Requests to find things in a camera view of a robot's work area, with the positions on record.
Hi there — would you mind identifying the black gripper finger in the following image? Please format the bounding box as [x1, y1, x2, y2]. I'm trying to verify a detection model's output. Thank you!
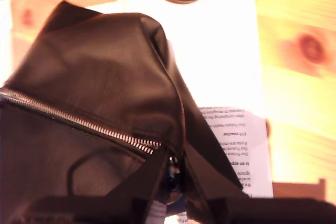
[183, 144, 250, 224]
[104, 146, 169, 224]

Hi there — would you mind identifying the black zip bag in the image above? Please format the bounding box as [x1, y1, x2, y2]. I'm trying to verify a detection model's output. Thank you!
[0, 0, 250, 224]

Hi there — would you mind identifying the white printed paper sheet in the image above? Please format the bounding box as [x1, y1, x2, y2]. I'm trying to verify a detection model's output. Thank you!
[86, 0, 274, 224]

